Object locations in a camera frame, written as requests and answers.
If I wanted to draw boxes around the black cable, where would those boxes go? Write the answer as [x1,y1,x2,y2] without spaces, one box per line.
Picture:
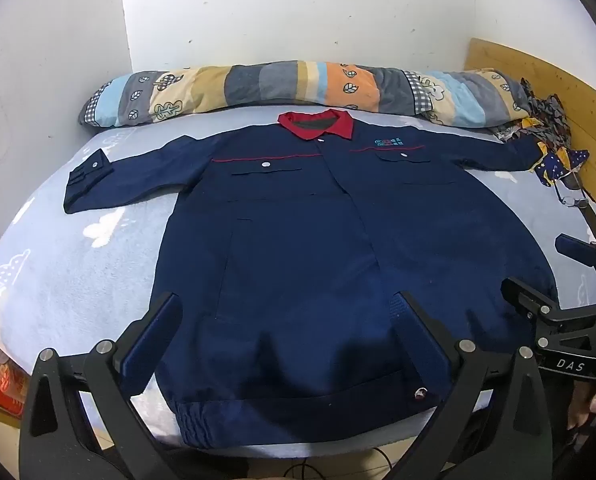
[278,447,393,480]

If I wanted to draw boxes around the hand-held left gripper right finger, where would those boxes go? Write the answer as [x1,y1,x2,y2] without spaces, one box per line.
[393,290,563,480]

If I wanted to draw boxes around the wooden headboard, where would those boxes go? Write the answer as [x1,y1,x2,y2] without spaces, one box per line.
[464,37,596,221]

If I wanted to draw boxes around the light blue cloud bed sheet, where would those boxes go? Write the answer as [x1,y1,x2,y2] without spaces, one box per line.
[0,105,596,461]

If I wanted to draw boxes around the navy star print cloth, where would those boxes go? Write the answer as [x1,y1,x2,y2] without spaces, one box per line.
[530,147,591,188]

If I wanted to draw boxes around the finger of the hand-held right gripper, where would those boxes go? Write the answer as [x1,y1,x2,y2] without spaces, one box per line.
[500,276,566,331]
[554,232,596,291]

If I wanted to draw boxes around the grey red patterned cloth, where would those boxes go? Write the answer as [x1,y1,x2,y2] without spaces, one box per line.
[492,77,573,143]

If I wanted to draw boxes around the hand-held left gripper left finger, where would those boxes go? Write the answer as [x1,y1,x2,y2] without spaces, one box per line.
[18,291,199,480]

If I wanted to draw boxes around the eyeglasses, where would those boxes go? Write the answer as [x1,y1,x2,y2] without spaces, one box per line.
[555,180,591,208]

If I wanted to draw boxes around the navy work jacket red collar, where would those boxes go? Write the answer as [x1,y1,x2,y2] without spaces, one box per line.
[63,109,561,448]

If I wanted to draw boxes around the person's right hand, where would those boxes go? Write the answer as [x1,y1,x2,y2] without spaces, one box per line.
[568,377,596,433]

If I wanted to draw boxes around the rolled patchwork quilt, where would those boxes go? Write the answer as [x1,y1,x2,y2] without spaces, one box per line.
[78,60,533,128]

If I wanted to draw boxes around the yellow cloth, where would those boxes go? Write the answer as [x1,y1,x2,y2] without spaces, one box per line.
[520,116,553,156]

